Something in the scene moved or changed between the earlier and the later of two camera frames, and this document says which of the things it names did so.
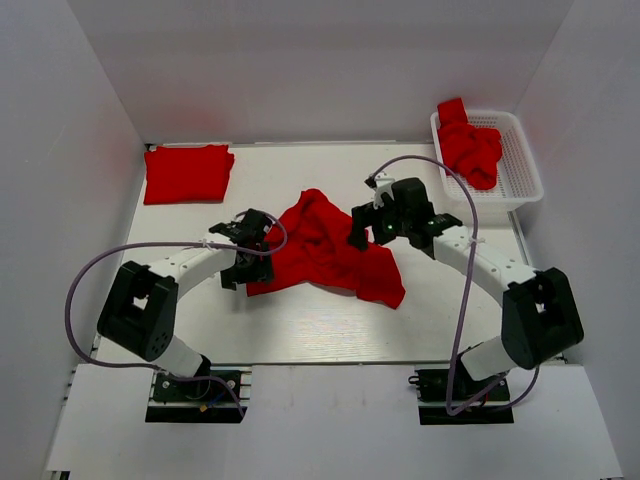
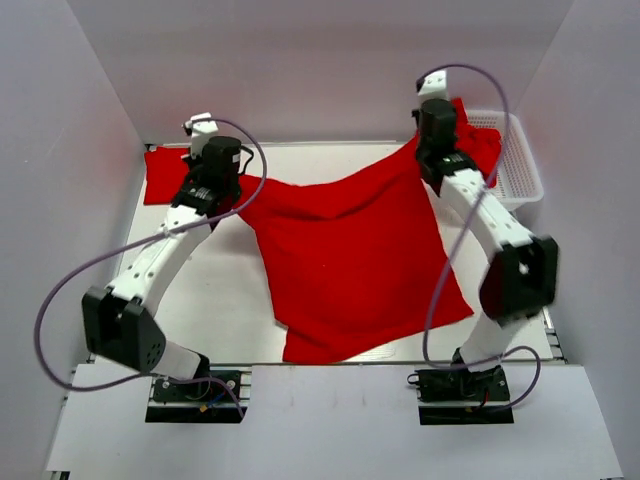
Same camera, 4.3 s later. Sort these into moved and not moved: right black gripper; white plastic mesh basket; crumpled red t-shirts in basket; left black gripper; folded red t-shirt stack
Moved: left black gripper; right black gripper
Not moved: crumpled red t-shirts in basket; folded red t-shirt stack; white plastic mesh basket
